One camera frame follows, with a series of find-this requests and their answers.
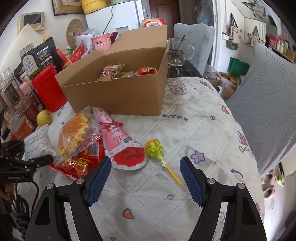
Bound brown cardboard box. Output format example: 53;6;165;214
55;25;168;116

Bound woven round trivet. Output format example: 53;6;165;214
66;19;85;47

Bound wall intercom panel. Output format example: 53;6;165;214
17;11;46;32

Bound near grey leaf chair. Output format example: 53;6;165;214
226;43;295;175

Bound grey leaf chair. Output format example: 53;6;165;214
226;43;295;175
174;23;215;75

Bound yellow pot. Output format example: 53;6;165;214
81;0;107;15

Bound pink cone snack packet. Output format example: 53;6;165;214
92;107;147;171

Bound black stand-up pouch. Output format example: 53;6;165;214
35;37;63;72

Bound glass mug with spoon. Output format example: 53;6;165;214
168;35;195;67

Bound red plastic canister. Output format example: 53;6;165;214
32;65;67;113

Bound quilted cartoon tablecloth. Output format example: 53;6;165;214
90;77;264;240

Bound red gold snack packet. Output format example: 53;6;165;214
137;67;158;75

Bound white doodle snack packet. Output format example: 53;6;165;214
24;128;56;161

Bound yellow lemon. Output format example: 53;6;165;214
37;109;52;126

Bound white foam board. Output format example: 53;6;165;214
1;25;43;73

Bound far grey leaf chair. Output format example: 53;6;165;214
174;23;215;75

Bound red crinkled snack bag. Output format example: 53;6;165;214
50;135;105;180

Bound waffle cookie clear bag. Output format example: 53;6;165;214
54;106;105;165

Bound gold framed picture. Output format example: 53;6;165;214
52;0;84;16

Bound white mini fridge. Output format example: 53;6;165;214
86;1;144;34

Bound brown label clear jar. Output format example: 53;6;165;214
1;77;23;109

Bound dark label clear jar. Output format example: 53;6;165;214
20;43;42;79

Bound pink paper cups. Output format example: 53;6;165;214
91;33;111;54

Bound green yellow lollipop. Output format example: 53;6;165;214
144;138;182;185

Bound green red candy packet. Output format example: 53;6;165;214
100;63;125;79

